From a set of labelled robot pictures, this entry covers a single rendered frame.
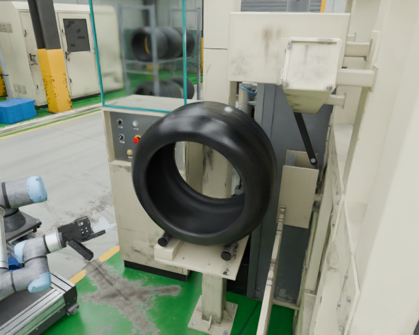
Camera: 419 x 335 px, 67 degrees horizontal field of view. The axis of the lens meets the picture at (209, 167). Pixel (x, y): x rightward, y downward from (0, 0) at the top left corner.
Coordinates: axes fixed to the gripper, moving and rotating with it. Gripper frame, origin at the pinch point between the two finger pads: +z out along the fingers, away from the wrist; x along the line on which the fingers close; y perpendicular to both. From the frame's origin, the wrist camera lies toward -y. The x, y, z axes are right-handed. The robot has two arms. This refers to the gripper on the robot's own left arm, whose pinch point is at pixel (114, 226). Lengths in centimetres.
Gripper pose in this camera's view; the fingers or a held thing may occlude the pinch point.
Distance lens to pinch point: 136.8
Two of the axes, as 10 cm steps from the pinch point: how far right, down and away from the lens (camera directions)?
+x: -3.4, -0.7, 9.4
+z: 9.1, -2.8, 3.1
